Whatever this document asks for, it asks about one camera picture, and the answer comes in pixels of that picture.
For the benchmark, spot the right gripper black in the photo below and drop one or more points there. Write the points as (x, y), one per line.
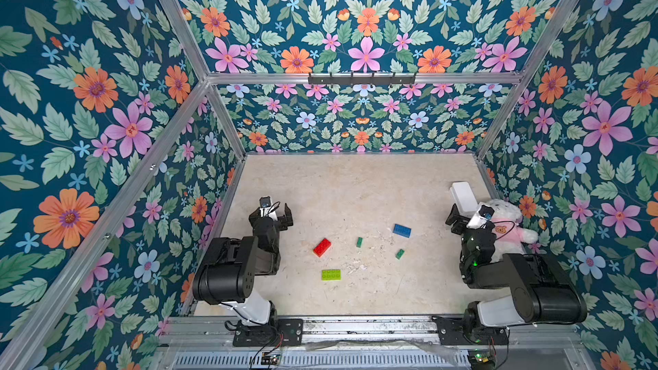
(462, 220)

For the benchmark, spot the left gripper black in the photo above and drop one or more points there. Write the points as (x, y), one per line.
(281, 224)

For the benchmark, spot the red lego brick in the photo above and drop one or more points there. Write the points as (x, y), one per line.
(322, 247)

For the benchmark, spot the blue lego brick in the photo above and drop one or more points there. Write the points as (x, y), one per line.
(401, 230)

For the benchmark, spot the lime green lego brick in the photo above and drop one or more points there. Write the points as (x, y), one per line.
(331, 275)

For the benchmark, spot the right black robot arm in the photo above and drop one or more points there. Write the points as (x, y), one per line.
(540, 290)

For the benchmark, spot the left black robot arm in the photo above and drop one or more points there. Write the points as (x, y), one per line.
(226, 275)

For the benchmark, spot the white plastic box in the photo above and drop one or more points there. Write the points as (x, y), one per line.
(464, 198)

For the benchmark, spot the white teddy bear pink shirt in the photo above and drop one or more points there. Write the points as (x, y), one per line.
(511, 236)

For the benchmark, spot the small circuit board left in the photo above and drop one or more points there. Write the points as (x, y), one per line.
(270, 359)

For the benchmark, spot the small circuit board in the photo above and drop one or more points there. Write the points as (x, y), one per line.
(481, 361)
(270, 359)

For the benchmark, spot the small circuit board right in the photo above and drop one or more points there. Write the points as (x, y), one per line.
(481, 361)

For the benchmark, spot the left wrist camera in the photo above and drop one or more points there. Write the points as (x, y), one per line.
(265, 202)

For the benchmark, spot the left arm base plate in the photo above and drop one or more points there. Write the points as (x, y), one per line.
(282, 332)

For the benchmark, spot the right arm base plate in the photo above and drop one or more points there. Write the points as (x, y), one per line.
(461, 332)

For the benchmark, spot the black hook rail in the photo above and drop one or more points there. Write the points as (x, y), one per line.
(350, 79)

